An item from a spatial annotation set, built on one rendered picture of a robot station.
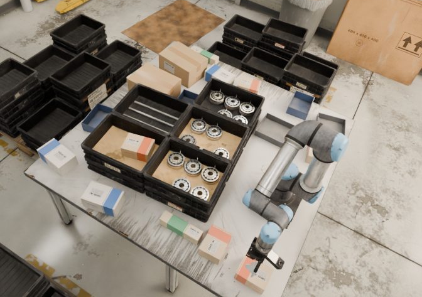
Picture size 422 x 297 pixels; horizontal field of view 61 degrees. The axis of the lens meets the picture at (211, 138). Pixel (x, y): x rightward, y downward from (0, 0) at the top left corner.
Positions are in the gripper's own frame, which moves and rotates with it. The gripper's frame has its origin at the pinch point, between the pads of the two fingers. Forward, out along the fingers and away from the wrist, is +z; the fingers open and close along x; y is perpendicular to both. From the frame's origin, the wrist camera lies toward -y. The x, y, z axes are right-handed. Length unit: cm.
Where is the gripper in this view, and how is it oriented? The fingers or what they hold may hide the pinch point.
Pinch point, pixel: (259, 264)
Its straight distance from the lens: 182.6
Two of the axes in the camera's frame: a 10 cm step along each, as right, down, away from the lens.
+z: -0.9, 6.3, 7.7
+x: -4.9, 6.4, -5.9
